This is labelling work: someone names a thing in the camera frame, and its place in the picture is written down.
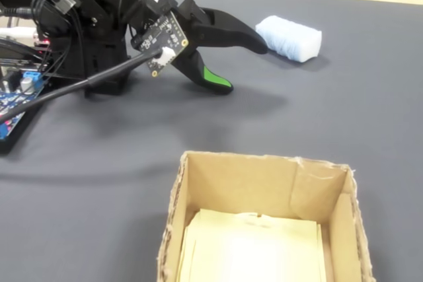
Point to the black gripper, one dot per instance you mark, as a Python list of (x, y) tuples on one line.
[(195, 14)]

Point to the black camera circuit board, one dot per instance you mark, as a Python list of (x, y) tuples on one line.
[(162, 41)]

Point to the pale yellow paper sheets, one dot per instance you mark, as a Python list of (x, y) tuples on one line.
[(254, 249)]

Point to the light blue foam block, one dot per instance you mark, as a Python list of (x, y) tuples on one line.
[(291, 37)]

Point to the black circuit board holder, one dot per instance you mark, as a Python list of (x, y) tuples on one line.
[(8, 146)]

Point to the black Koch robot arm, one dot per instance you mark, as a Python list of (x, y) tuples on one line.
[(99, 14)]

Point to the blue controller circuit board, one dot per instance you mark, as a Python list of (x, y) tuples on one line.
[(13, 100)]

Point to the open cardboard box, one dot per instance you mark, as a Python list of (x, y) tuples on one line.
[(251, 186)]

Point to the dark grey table mat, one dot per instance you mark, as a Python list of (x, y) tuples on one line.
[(99, 196)]

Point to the motor driver circuit board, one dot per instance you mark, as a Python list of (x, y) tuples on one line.
[(43, 44)]

